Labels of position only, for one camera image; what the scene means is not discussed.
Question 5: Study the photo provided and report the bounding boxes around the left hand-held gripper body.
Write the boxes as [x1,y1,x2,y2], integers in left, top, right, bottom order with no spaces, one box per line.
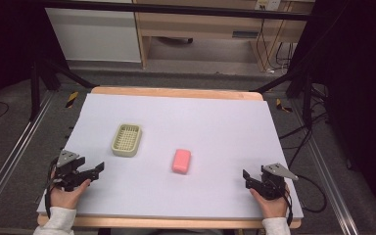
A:
[52,149,92,193]

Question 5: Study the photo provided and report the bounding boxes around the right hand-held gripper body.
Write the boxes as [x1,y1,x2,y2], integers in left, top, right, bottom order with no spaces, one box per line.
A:
[256,163,300,201]

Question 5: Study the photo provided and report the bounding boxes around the person's right hand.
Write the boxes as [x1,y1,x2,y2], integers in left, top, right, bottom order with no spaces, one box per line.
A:
[249,188,291,219]

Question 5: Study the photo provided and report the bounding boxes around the person's left hand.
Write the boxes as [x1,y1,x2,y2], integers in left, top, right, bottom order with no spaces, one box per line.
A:
[49,178,92,211]

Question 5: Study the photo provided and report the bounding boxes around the beige slotted soap dish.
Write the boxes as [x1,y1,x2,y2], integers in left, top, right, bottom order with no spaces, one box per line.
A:
[111,122,143,159]

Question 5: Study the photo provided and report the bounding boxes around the white foam board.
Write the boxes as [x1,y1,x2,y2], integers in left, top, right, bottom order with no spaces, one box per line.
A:
[36,93,305,220]

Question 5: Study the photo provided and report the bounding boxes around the yellow black striped marker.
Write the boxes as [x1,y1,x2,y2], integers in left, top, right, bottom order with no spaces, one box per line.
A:
[275,98,294,115]
[65,90,79,109]

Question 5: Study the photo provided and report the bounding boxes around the pink soap bar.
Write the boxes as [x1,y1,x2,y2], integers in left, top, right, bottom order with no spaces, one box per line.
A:
[171,148,193,175]

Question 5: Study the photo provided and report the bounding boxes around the black metal stand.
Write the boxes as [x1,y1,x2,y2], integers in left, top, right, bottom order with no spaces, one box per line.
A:
[249,65,321,130]
[28,57,97,122]

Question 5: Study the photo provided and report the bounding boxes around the wooden table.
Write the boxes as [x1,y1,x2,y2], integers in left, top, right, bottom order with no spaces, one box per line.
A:
[36,85,304,230]

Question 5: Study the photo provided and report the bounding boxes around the white cabinet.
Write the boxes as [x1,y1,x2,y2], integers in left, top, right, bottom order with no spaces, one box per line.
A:
[44,7,142,64]

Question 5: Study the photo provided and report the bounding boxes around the light wooden desk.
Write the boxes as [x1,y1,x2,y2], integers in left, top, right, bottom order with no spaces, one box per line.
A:
[132,0,316,72]

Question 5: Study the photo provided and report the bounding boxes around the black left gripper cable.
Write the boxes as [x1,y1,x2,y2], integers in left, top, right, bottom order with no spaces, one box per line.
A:
[44,165,57,219]

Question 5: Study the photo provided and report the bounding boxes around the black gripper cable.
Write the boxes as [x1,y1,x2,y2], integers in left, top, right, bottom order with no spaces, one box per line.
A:
[44,165,57,219]
[283,174,328,227]

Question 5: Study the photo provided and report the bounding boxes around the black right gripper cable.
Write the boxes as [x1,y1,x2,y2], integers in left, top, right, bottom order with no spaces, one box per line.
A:
[283,174,328,227]

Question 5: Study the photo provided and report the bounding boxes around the silver floor rail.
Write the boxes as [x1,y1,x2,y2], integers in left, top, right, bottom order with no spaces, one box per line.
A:
[0,90,57,228]
[292,97,361,235]

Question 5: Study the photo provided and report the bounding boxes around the black floor cables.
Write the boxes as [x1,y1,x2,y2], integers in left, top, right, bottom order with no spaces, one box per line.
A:
[278,82,332,169]

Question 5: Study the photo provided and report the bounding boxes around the hanging cables under desk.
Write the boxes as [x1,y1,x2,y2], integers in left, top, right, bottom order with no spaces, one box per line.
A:
[255,18,295,73]

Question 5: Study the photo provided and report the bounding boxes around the white wall socket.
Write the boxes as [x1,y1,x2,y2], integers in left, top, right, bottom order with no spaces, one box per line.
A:
[255,0,281,12]

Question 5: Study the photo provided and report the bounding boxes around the black horizontal frame bar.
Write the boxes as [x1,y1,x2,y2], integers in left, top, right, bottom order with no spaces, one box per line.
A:
[40,0,311,22]

